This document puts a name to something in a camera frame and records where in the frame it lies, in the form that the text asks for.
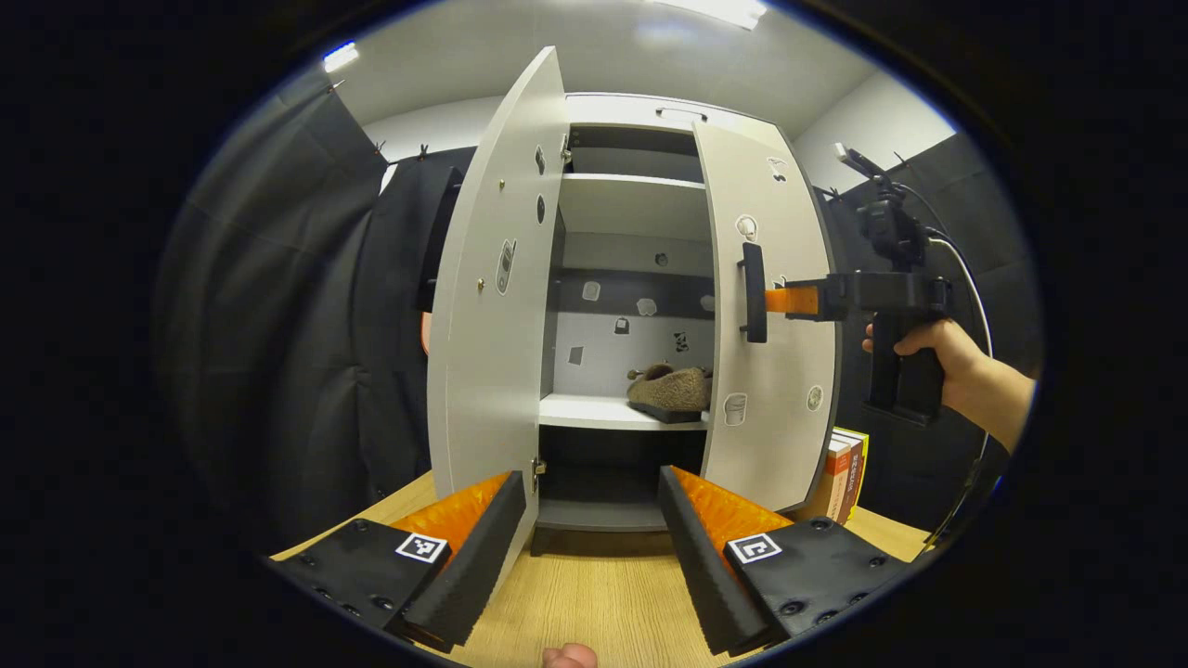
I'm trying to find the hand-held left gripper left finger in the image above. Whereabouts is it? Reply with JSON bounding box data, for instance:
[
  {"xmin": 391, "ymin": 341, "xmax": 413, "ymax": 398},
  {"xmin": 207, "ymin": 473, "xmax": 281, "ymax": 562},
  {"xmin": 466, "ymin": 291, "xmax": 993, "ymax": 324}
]
[{"xmin": 269, "ymin": 470, "xmax": 527, "ymax": 655}]

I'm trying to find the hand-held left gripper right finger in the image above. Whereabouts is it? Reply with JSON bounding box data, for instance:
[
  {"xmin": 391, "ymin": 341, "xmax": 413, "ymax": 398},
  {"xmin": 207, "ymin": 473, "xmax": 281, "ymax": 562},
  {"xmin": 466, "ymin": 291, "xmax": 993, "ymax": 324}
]
[{"xmin": 657, "ymin": 466, "xmax": 915, "ymax": 658}]

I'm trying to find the black door handle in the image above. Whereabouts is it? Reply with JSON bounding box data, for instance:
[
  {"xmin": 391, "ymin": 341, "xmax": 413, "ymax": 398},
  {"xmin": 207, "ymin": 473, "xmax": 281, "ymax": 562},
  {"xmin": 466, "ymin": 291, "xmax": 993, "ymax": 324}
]
[{"xmin": 738, "ymin": 243, "xmax": 769, "ymax": 344}]

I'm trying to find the white shoe cabinet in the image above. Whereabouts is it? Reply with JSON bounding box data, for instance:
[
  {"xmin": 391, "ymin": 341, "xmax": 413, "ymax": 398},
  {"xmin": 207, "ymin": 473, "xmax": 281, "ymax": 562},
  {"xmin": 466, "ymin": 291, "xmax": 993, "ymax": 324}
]
[{"xmin": 531, "ymin": 91, "xmax": 841, "ymax": 558}]

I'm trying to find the white cabinet drawer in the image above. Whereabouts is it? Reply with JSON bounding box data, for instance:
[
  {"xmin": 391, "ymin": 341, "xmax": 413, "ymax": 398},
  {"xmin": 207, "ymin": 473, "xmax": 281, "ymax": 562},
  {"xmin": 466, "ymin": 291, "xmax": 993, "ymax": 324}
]
[{"xmin": 566, "ymin": 93, "xmax": 781, "ymax": 131}]

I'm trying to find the orange and white book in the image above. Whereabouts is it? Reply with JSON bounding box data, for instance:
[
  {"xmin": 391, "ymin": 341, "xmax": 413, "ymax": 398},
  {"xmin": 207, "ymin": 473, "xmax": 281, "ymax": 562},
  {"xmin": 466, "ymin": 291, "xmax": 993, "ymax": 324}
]
[{"xmin": 803, "ymin": 438, "xmax": 853, "ymax": 522}]

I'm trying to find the dark red book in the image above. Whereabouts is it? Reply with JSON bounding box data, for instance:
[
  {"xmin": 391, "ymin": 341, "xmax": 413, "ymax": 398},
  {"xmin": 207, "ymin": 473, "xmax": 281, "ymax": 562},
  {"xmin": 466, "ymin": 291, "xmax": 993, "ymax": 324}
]
[{"xmin": 840, "ymin": 434, "xmax": 864, "ymax": 525}]

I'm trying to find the white cable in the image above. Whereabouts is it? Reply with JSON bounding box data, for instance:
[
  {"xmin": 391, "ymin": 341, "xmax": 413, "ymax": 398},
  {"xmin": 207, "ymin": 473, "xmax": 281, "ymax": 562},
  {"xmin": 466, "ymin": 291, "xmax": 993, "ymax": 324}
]
[{"xmin": 923, "ymin": 237, "xmax": 996, "ymax": 548}]

